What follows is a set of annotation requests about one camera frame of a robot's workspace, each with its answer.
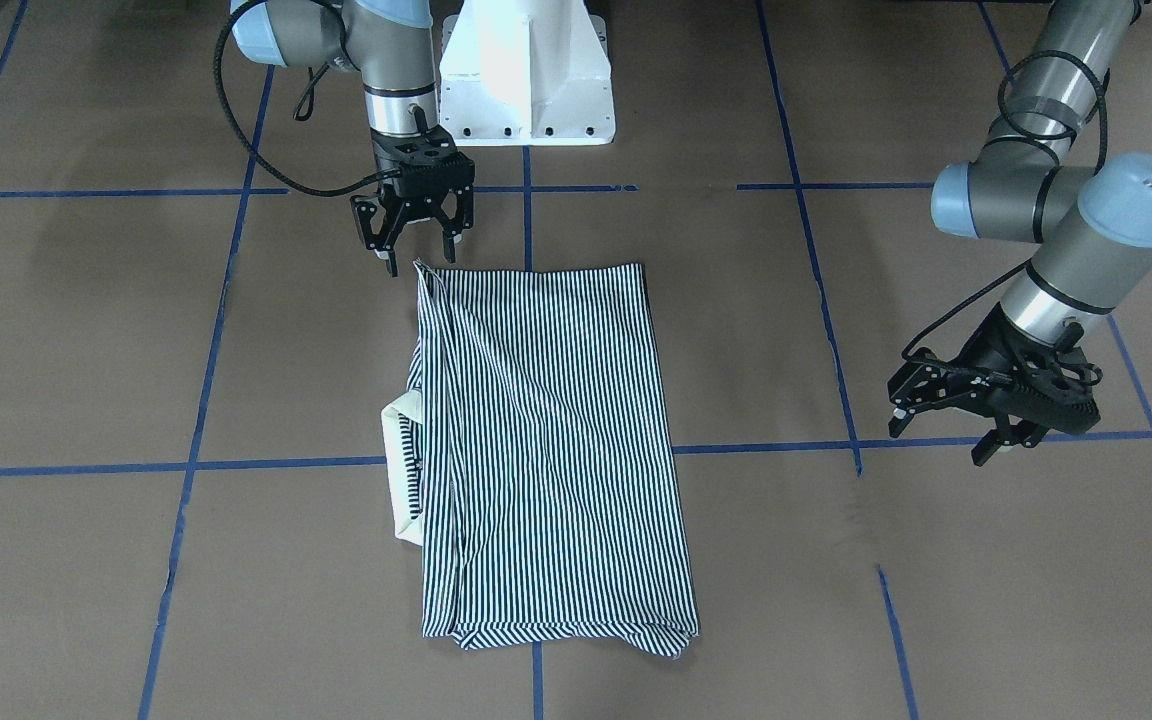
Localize navy white striped polo shirt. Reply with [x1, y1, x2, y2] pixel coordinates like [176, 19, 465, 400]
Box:
[381, 263, 700, 659]

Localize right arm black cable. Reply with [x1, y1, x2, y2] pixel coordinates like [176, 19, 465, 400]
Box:
[212, 0, 403, 199]

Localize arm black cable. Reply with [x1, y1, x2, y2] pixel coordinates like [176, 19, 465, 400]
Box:
[212, 0, 403, 199]
[900, 50, 1109, 363]

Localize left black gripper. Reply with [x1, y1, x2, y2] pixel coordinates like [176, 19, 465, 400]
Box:
[886, 302, 1102, 468]

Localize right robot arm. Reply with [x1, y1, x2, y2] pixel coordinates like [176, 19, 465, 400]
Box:
[211, 1, 476, 275]

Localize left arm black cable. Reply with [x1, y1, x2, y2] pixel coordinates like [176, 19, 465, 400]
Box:
[900, 50, 1109, 363]

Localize brown paper table cover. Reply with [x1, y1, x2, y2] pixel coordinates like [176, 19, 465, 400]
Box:
[0, 1, 1152, 719]

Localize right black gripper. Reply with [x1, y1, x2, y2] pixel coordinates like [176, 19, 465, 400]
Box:
[349, 126, 476, 278]

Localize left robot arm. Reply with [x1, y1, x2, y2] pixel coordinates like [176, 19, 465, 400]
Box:
[887, 1, 1152, 465]

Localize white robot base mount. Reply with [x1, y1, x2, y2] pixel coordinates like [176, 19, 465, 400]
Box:
[438, 1, 617, 147]

